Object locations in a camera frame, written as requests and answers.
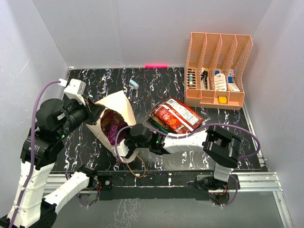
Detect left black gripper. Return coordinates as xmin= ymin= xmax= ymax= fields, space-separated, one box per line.
xmin=57 ymin=94 xmax=105 ymax=138

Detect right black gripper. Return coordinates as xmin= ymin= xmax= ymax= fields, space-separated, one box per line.
xmin=116 ymin=123 xmax=150 ymax=158

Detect green chips bag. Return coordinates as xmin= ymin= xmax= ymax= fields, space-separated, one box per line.
xmin=147 ymin=118 xmax=170 ymax=133

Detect red brown snack box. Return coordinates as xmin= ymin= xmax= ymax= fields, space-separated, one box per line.
xmin=146 ymin=98 xmax=172 ymax=133

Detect purple snack packet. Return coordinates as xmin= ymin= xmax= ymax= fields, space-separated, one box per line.
xmin=100 ymin=109 xmax=128 ymax=145

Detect brown paper bag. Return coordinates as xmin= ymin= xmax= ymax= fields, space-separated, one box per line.
xmin=87 ymin=90 xmax=146 ymax=178

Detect red Doritos chips bag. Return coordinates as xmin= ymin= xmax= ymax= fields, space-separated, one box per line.
xmin=154 ymin=97 xmax=204 ymax=134

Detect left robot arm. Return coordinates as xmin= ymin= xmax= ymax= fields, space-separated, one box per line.
xmin=0 ymin=98 xmax=105 ymax=228

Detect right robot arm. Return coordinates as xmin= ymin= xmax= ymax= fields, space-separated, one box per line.
xmin=119 ymin=123 xmax=241 ymax=190

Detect light blue stapler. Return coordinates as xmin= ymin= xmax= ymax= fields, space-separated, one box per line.
xmin=129 ymin=79 xmax=139 ymax=90

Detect pink tape strip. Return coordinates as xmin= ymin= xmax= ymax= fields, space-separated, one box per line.
xmin=144 ymin=64 xmax=168 ymax=68

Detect yellow sticky notes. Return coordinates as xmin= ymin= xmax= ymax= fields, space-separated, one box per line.
xmin=218 ymin=96 xmax=228 ymax=105

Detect white labelled bottle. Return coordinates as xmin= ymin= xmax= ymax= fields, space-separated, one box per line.
xmin=214 ymin=73 xmax=227 ymax=91

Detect orange desk organizer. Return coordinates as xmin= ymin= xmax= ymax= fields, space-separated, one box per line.
xmin=184 ymin=32 xmax=253 ymax=110

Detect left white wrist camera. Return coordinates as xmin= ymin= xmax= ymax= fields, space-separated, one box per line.
xmin=58 ymin=78 xmax=86 ymax=105

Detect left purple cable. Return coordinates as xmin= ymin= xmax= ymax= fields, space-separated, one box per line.
xmin=8 ymin=80 xmax=62 ymax=228

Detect purple cable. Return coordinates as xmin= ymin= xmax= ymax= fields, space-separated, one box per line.
xmin=8 ymin=80 xmax=62 ymax=228
xmin=114 ymin=123 xmax=261 ymax=163

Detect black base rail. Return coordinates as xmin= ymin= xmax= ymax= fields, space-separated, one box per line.
xmin=97 ymin=171 xmax=228 ymax=200

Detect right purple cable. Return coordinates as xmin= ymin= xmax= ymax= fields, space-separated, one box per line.
xmin=114 ymin=123 xmax=261 ymax=163

